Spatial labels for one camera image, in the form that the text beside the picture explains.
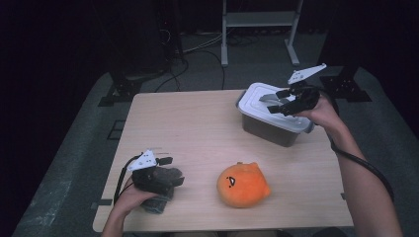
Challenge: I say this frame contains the orange plush toy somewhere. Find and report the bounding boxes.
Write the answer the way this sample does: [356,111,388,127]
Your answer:
[215,161,272,209]

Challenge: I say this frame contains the grey plastic storage bin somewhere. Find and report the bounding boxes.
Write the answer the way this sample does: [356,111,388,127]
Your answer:
[241,113,314,148]

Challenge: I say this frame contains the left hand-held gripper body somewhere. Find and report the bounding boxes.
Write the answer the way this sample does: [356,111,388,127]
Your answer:
[126,149,173,196]

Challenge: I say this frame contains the white metal stand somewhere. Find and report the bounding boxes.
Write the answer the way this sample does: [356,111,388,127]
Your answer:
[220,0,304,68]

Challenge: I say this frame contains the grey fuzzy cloth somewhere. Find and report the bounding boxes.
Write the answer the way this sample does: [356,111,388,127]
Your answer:
[140,166,185,215]

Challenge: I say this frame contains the white floor cables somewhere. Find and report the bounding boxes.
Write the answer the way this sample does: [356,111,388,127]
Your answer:
[182,32,225,54]

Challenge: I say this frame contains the black tape square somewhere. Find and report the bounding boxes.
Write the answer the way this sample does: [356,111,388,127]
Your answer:
[106,119,126,141]

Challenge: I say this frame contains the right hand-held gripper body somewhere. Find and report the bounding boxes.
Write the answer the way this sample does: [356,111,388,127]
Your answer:
[286,62,328,117]

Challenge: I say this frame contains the black stand with base plate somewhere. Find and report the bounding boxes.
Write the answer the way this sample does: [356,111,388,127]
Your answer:
[97,58,167,108]
[318,63,374,104]

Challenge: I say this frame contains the person's right hand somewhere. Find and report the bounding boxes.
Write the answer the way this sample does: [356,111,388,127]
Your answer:
[295,94,346,135]

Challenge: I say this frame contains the white lid with grey handle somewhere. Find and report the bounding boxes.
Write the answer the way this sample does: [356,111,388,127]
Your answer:
[235,82,316,134]

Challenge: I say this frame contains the person's left hand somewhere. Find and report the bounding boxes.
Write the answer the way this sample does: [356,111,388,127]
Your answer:
[113,178,160,219]

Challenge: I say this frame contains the black floor cable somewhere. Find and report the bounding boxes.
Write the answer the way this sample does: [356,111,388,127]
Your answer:
[153,48,227,94]

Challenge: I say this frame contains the right hand-held gripper cable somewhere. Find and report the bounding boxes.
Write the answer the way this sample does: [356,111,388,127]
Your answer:
[312,86,395,202]

